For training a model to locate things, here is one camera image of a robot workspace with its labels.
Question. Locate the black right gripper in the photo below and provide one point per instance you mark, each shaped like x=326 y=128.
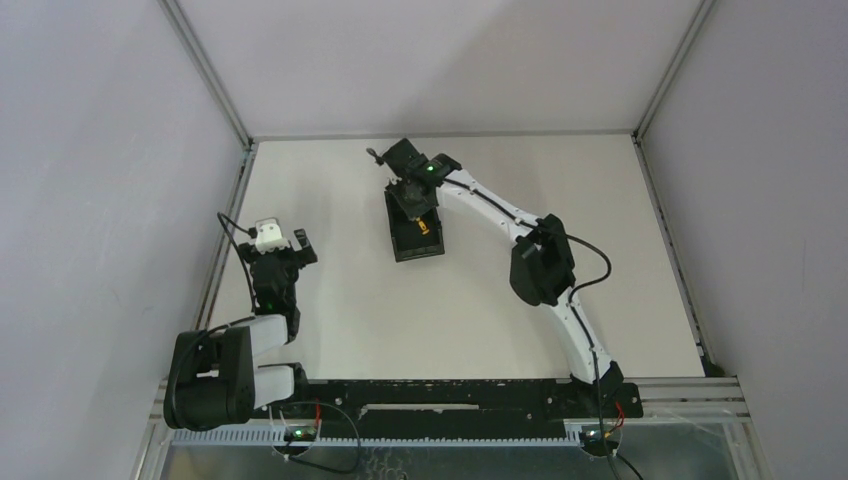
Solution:
x=412 y=211

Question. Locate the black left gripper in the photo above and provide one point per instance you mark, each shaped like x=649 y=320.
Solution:
x=277 y=255

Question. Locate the black yellow screwdriver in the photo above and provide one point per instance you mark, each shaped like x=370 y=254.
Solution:
x=424 y=228

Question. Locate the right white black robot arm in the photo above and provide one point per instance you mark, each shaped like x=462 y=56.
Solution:
x=542 y=264

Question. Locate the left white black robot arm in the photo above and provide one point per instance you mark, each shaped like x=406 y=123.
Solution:
x=216 y=376

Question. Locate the black plastic bin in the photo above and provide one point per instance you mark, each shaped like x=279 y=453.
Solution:
x=407 y=241

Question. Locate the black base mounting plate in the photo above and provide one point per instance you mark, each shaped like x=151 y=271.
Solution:
x=475 y=408

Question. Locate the left green circuit board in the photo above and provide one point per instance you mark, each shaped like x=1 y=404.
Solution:
x=300 y=434

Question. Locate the green circuit board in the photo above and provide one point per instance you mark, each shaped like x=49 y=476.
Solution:
x=596 y=436
x=300 y=434

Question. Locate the right green circuit board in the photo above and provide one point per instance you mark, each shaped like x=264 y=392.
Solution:
x=596 y=436

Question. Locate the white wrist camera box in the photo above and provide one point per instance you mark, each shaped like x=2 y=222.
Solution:
x=269 y=236

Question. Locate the aluminium frame rail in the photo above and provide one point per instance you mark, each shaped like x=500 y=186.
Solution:
x=157 y=438

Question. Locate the white slotted cable duct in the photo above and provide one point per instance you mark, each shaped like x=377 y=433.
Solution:
x=265 y=435

